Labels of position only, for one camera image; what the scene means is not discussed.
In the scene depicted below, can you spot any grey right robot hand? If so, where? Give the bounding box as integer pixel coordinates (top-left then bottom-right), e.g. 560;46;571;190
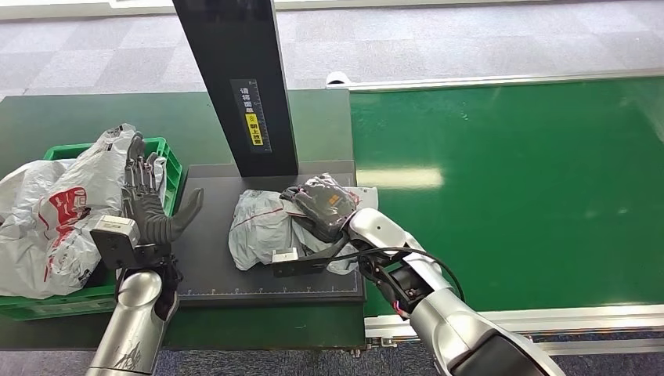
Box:
279;173;359;244

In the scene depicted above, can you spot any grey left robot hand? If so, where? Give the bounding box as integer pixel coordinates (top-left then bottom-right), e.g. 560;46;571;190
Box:
121;132;205;246

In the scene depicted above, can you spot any grey-white plastic mailer package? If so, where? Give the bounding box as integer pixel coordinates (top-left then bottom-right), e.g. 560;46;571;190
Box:
227;173;381;277

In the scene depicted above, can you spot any black machine column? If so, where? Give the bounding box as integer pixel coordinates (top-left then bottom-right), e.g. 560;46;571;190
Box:
171;0;301;179

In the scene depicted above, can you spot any green conveyor belt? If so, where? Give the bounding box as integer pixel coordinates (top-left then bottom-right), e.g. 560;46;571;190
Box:
350;76;664;318

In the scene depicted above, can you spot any white bag with red print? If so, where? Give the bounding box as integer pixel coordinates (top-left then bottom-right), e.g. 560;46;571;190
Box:
0;122;138;301

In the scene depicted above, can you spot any black ruler label yellow sticker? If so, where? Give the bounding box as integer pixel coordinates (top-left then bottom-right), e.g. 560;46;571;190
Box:
229;78;273;156

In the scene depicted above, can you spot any green plastic crate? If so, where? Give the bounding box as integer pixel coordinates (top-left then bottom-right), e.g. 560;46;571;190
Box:
0;136;185;322

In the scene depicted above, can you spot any dark green table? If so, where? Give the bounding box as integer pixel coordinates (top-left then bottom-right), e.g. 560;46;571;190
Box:
0;89;368;352

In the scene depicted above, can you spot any plain white plastic bag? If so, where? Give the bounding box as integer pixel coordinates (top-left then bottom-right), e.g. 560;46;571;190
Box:
0;158;78;225

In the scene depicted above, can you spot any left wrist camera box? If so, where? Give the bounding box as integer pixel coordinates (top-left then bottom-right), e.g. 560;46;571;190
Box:
89;215;142;272

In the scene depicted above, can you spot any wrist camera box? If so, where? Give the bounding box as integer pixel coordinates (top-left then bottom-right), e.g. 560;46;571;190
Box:
89;215;142;272
270;247;336;279

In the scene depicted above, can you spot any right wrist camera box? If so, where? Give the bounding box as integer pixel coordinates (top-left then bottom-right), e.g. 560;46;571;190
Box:
270;247;336;279

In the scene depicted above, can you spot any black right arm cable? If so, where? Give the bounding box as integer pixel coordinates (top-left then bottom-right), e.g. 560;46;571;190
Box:
330;246;467;304

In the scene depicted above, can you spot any thin aluminium conveyor rail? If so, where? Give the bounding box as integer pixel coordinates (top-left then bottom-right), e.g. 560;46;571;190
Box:
326;67;664;94

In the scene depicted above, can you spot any wide aluminium conveyor rail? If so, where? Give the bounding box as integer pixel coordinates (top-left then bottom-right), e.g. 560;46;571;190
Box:
363;304;664;359

